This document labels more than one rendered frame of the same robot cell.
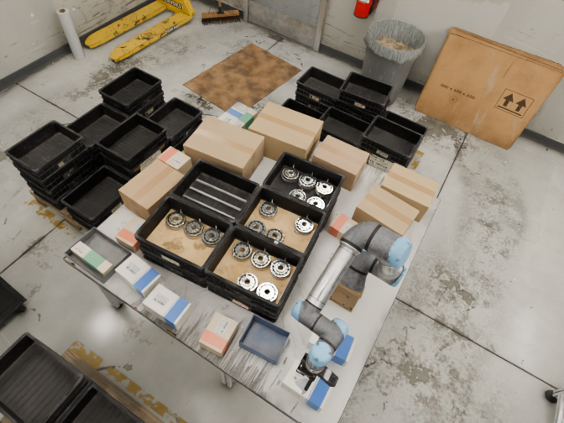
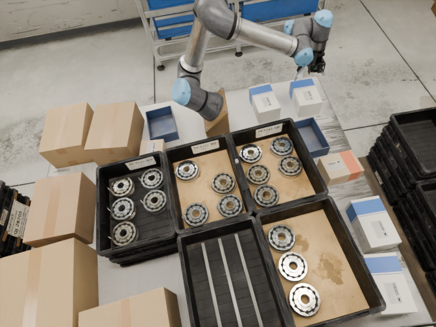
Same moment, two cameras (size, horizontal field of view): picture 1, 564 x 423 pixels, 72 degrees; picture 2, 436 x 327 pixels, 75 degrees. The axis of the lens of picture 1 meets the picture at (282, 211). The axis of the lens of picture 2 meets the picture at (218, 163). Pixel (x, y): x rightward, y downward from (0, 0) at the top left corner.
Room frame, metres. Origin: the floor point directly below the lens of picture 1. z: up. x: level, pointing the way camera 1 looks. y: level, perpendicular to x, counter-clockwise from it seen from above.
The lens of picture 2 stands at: (1.31, 0.55, 1.94)
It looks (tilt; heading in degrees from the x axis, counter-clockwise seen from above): 58 degrees down; 248
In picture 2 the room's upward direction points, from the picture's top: 11 degrees counter-clockwise
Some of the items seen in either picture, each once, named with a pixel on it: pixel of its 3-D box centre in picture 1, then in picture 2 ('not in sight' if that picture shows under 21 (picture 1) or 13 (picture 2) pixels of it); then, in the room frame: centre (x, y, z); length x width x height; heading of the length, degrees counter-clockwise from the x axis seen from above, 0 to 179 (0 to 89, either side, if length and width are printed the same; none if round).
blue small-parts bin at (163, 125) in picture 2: not in sight; (162, 125); (1.15, -0.54, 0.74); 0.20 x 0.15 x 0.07; 73
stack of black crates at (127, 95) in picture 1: (137, 107); not in sight; (2.43, 1.33, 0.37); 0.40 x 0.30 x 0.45; 156
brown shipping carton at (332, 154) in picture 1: (338, 163); (63, 211); (1.76, -0.32, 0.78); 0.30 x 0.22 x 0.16; 67
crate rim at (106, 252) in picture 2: (304, 181); (133, 198); (1.44, -0.10, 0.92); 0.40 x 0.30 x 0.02; 72
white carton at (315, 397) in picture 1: (307, 385); (304, 96); (0.40, -0.23, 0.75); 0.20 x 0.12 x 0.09; 66
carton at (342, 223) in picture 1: (345, 229); (152, 156); (1.28, -0.38, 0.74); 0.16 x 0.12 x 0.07; 60
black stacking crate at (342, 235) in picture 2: (185, 236); (311, 261); (1.00, 0.47, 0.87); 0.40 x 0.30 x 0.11; 72
